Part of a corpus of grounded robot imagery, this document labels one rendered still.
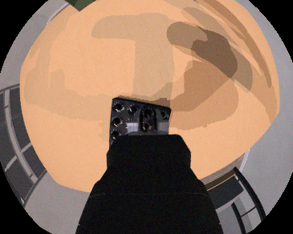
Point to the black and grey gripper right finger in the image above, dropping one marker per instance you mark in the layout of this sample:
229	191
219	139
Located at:
161	125

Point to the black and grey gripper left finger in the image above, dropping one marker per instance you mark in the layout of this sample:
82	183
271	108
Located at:
136	124

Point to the black knob box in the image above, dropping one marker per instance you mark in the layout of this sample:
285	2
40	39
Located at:
125	109

